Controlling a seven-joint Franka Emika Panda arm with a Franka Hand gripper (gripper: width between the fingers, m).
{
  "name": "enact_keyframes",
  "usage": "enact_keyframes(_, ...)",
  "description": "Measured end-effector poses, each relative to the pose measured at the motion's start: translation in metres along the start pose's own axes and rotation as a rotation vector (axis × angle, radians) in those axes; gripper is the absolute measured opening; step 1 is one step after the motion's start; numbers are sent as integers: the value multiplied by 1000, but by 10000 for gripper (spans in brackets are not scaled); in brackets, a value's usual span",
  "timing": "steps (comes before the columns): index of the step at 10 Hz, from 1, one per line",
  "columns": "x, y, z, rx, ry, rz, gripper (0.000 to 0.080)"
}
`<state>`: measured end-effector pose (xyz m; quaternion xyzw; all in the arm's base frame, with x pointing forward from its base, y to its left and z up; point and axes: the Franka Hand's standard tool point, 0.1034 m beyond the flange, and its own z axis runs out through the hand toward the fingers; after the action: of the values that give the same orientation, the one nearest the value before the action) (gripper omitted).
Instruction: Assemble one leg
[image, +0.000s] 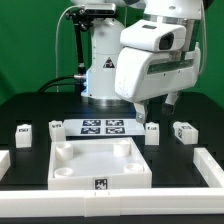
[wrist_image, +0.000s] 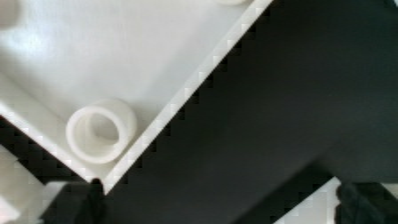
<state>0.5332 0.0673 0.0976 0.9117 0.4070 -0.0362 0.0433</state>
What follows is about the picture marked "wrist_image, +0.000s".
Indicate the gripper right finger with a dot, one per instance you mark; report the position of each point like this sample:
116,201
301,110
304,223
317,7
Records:
368,204

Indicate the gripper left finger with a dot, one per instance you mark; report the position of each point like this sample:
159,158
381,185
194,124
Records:
77,207

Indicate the white square table top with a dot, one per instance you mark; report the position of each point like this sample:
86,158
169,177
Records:
93,49

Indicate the white U-shaped fence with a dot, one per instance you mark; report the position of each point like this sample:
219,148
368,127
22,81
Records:
315,210

